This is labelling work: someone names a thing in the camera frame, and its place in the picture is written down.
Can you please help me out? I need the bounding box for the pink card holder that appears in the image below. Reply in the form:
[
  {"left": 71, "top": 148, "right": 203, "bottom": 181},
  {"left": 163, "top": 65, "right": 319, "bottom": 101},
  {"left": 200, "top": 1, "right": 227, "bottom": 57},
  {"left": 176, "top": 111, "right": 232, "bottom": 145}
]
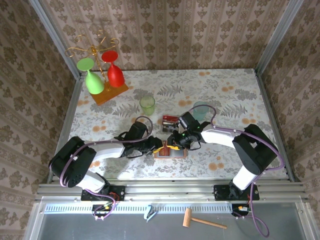
[{"left": 153, "top": 140, "right": 188, "bottom": 160}]

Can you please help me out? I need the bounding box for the dark grey credit card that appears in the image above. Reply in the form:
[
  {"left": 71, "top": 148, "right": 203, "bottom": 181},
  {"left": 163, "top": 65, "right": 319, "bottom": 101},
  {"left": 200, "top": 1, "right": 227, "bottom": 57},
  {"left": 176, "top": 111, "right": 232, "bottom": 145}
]
[{"left": 162, "top": 121, "right": 179, "bottom": 133}]

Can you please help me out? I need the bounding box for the clear plastic card box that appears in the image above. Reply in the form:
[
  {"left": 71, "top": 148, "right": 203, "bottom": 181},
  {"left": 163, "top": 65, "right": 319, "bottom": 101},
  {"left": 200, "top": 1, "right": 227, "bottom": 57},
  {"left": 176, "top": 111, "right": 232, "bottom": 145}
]
[{"left": 161, "top": 114, "right": 181, "bottom": 134}]

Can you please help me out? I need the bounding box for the floral patterned tablecloth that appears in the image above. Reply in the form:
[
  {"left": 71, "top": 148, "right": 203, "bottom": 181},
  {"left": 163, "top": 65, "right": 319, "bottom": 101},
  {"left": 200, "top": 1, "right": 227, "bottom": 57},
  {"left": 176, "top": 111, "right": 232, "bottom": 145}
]
[{"left": 57, "top": 69, "right": 288, "bottom": 180}]

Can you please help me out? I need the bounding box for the teal textured plastic cup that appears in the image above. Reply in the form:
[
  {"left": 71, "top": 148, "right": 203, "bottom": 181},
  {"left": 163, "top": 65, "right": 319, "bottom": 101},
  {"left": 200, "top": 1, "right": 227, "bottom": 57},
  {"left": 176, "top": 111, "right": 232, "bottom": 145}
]
[{"left": 192, "top": 100, "right": 210, "bottom": 121}]

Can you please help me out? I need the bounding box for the green translucent plastic cup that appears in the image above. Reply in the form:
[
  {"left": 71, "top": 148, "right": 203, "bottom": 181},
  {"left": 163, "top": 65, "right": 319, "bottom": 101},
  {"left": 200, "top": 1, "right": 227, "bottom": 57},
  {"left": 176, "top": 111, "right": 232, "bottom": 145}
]
[{"left": 139, "top": 95, "right": 156, "bottom": 116}]

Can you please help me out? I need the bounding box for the blue white clip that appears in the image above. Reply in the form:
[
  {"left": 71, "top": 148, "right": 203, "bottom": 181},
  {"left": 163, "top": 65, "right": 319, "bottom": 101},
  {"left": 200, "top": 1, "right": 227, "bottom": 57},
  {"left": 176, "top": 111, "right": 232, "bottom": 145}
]
[{"left": 144, "top": 204, "right": 157, "bottom": 223}]

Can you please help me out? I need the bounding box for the wooden mallet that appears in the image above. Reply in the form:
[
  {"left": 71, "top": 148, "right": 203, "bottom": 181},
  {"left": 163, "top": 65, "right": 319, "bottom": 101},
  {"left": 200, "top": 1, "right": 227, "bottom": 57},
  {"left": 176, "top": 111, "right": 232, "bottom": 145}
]
[{"left": 182, "top": 207, "right": 228, "bottom": 230}]

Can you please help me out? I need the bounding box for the red plastic goblet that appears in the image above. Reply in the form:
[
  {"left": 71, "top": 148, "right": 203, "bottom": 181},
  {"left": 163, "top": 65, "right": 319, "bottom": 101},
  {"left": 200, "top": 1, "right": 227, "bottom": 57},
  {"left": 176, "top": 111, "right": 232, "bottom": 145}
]
[{"left": 101, "top": 49, "right": 125, "bottom": 88}]

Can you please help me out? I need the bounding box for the green plastic goblet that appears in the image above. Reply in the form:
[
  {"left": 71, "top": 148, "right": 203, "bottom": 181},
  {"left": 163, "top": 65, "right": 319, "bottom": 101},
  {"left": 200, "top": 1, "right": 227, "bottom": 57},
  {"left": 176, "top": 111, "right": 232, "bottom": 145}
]
[{"left": 76, "top": 57, "right": 105, "bottom": 95}]

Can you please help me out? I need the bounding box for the grey metal shelf panel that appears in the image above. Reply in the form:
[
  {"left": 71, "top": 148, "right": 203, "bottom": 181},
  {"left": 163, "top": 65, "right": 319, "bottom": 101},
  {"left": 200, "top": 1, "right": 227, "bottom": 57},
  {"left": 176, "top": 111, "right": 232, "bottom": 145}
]
[{"left": 37, "top": 212, "right": 308, "bottom": 240}]

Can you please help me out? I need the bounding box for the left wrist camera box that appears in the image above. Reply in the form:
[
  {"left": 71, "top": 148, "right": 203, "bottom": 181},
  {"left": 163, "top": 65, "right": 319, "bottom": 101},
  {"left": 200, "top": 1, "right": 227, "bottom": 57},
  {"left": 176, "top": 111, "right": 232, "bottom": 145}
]
[{"left": 128, "top": 119, "right": 148, "bottom": 138}]

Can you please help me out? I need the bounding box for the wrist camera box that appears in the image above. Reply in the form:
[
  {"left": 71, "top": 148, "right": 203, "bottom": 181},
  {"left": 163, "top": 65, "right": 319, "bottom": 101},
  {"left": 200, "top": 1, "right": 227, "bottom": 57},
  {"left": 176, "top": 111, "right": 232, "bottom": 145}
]
[
  {"left": 177, "top": 111, "right": 201, "bottom": 131},
  {"left": 128, "top": 119, "right": 148, "bottom": 138}
]

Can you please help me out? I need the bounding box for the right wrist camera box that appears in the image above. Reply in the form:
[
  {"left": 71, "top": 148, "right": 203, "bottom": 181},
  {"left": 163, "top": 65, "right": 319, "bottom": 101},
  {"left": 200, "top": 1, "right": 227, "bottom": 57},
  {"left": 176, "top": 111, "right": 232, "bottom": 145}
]
[{"left": 177, "top": 111, "right": 201, "bottom": 131}]

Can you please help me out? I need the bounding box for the aluminium extrusion frame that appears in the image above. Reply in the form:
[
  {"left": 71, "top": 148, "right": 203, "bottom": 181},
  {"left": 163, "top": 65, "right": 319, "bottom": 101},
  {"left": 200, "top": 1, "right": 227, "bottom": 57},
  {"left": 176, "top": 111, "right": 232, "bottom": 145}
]
[{"left": 24, "top": 0, "right": 313, "bottom": 240}]

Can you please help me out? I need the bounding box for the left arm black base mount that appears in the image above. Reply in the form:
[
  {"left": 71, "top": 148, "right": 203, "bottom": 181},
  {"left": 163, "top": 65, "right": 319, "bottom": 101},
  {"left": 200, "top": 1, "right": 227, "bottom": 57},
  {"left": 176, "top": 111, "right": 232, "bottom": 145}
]
[{"left": 81, "top": 184, "right": 126, "bottom": 202}]

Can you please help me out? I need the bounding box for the gold wire glass rack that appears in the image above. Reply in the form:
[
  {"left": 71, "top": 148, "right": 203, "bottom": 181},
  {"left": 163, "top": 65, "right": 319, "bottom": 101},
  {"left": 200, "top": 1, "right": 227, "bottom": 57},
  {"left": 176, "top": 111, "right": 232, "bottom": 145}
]
[{"left": 64, "top": 29, "right": 130, "bottom": 106}]

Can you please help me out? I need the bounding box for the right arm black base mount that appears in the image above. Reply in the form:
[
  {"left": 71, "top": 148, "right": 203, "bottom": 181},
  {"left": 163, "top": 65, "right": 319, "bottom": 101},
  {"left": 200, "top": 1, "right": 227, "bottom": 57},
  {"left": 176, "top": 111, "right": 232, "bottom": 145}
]
[{"left": 213, "top": 184, "right": 260, "bottom": 202}]

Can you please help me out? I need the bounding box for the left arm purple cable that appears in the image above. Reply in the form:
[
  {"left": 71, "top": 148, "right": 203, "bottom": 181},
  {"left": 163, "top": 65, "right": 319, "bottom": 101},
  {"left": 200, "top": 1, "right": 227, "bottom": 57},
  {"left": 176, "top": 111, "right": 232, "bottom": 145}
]
[{"left": 59, "top": 115, "right": 154, "bottom": 221}]

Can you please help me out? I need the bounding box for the black controller board with wires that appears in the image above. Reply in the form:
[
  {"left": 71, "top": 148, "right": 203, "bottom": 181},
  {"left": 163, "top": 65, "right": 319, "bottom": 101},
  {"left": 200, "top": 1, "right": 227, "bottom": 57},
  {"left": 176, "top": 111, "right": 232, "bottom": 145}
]
[
  {"left": 231, "top": 203, "right": 252, "bottom": 220},
  {"left": 91, "top": 203, "right": 116, "bottom": 221}
]

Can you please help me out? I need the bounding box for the white slotted cable duct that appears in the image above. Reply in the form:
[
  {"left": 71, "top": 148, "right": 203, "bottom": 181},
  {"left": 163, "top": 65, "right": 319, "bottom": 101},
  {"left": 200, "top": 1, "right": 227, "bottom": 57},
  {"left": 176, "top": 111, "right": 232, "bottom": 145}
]
[{"left": 44, "top": 203, "right": 233, "bottom": 215}]

